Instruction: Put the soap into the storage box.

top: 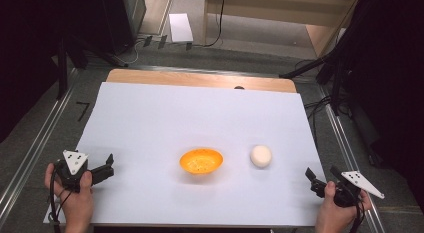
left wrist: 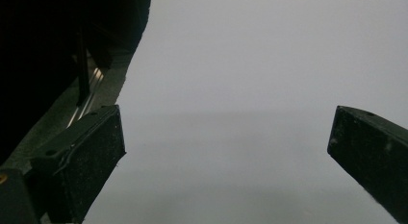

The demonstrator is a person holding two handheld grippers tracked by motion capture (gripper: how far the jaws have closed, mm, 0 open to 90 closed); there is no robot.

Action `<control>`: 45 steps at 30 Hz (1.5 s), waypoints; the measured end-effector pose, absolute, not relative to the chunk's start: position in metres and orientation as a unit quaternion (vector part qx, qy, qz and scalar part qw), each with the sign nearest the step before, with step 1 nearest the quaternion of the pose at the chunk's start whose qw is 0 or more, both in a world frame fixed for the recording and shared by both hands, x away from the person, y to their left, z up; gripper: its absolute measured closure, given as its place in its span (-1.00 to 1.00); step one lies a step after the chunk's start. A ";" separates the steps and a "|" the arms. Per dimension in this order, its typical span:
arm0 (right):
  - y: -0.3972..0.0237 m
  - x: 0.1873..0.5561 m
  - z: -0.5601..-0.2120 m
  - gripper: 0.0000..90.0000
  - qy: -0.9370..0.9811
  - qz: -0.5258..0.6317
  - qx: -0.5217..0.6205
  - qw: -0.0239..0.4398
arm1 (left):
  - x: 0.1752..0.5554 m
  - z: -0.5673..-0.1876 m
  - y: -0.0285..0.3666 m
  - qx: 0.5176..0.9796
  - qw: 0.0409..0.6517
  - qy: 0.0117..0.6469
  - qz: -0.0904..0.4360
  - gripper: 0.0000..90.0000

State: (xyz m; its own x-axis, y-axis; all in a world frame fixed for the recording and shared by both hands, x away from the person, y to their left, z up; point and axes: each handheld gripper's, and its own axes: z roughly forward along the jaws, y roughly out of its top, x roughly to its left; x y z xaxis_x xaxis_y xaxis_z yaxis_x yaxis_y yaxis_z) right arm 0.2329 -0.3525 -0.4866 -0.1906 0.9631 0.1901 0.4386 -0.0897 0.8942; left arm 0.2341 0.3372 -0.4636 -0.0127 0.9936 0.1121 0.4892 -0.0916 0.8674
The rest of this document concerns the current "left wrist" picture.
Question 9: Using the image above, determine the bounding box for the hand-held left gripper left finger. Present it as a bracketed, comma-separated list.
[24, 104, 127, 224]

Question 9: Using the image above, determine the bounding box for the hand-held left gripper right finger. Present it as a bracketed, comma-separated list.
[326, 105, 408, 224]

